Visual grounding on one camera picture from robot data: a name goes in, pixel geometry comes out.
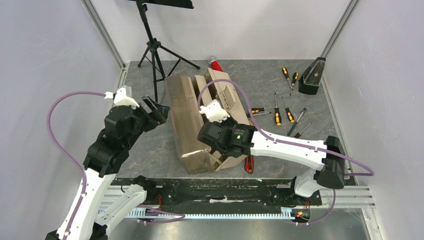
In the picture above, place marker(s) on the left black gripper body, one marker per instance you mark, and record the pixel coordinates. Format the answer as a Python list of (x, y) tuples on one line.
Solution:
[(149, 121)]

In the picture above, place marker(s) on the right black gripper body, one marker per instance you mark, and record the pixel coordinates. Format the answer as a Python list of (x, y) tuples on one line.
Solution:
[(215, 145)]

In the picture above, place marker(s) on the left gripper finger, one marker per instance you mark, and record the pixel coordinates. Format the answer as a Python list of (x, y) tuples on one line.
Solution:
[(153, 105), (161, 113)]

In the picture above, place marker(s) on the red black utility knife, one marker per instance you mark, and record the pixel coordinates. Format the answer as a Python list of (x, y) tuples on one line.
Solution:
[(249, 164)]

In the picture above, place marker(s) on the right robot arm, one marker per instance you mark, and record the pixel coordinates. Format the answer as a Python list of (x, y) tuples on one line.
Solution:
[(324, 158)]

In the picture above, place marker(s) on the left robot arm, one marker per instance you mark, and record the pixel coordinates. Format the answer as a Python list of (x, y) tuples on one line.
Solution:
[(123, 125)]

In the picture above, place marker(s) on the black clear-lid tool case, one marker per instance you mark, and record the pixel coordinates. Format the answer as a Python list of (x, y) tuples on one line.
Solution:
[(310, 79)]

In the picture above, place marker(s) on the yellow black screwdriver large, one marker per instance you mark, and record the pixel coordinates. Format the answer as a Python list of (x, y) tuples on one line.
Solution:
[(256, 110)]

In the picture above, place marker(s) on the yellow black screwdriver small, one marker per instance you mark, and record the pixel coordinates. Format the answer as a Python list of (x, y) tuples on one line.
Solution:
[(277, 115)]

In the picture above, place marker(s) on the red glitter flashlight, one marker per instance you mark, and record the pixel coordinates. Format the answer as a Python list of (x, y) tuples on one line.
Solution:
[(213, 62)]

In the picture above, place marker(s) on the yellow black screwdriver lower right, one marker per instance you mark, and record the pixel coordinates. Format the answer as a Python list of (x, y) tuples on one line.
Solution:
[(299, 134)]

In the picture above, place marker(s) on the yellow black screwdriver far left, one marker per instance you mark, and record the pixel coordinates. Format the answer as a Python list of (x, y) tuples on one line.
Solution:
[(286, 75)]

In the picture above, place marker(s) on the yellow black screwdriver far right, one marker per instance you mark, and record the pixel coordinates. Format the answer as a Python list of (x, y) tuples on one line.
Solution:
[(293, 82)]

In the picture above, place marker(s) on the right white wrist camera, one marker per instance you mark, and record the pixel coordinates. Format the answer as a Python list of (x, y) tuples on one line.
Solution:
[(214, 111)]

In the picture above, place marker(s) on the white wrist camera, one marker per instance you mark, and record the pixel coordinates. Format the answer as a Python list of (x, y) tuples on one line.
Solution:
[(214, 111), (122, 97)]

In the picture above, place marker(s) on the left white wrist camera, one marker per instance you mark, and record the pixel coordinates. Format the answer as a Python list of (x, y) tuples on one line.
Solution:
[(122, 97)]

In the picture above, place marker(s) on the black camera tripod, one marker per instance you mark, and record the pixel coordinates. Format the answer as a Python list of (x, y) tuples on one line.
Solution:
[(151, 51)]

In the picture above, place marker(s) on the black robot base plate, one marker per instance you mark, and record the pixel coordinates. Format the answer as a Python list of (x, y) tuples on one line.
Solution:
[(215, 195)]

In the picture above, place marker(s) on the aluminium frame rail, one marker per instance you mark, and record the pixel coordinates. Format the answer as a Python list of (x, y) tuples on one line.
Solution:
[(105, 208)]

